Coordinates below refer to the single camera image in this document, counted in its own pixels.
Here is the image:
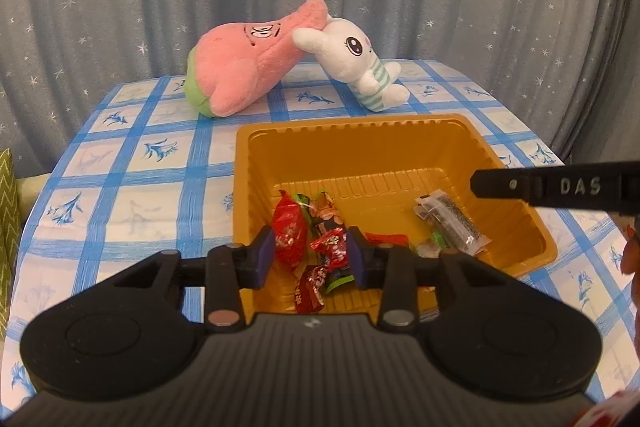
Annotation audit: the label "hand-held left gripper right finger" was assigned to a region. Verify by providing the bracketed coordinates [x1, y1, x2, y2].
[347, 227, 538, 333]

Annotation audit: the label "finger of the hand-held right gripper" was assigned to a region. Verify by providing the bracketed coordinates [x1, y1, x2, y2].
[470, 161, 640, 214]

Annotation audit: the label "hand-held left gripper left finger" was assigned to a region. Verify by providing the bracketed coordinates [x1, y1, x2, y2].
[85, 227, 276, 334]

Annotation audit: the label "small red twisted candy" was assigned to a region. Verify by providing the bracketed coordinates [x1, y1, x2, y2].
[309, 228, 349, 278]

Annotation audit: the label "wide red candy packet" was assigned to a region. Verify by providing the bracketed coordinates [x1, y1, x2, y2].
[365, 232, 411, 248]

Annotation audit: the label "red gold candy packet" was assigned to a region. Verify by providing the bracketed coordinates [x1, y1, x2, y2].
[271, 190, 309, 270]

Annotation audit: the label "small dark red candy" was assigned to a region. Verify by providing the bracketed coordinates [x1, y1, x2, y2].
[294, 264, 331, 314]

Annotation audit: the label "yellow green candy packet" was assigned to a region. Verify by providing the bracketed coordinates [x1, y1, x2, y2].
[417, 231, 451, 258]

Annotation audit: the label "orange plastic tray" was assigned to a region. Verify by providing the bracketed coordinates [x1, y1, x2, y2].
[235, 113, 558, 313]

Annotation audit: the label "person's right hand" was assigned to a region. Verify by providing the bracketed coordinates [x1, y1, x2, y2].
[621, 227, 640, 278]

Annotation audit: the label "orange dark candy packet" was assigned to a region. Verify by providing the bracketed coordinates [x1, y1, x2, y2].
[312, 191, 346, 233]

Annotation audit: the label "clear black candy packet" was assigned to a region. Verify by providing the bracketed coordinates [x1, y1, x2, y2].
[412, 189, 493, 255]

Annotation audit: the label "blue checked tablecloth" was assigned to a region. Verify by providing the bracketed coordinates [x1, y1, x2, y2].
[0, 59, 640, 413]

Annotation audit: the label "pink plush toy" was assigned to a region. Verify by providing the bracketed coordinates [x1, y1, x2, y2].
[184, 0, 331, 118]

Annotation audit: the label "white bunny plush toy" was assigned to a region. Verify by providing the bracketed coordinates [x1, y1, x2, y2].
[291, 18, 411, 112]

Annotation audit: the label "red white patterned clothing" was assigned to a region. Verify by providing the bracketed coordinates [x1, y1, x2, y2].
[567, 384, 640, 427]

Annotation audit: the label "beige cushion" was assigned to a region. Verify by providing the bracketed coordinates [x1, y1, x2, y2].
[17, 173, 51, 233]

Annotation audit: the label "green patterned cushion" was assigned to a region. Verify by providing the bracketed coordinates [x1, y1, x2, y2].
[0, 148, 23, 343]

